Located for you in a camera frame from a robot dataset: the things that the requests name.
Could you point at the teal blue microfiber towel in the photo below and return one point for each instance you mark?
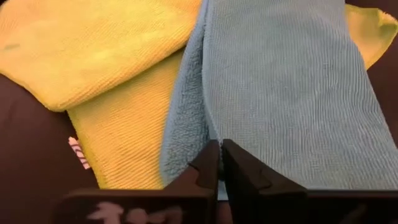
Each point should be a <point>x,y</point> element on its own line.
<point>280,93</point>

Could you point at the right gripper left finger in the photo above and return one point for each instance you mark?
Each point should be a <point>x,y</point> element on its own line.
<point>140,205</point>

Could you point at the yellow-green microfiber towel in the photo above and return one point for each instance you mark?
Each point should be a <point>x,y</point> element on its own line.
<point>93,62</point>

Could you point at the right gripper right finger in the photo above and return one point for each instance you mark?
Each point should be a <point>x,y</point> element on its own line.
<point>280,205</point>

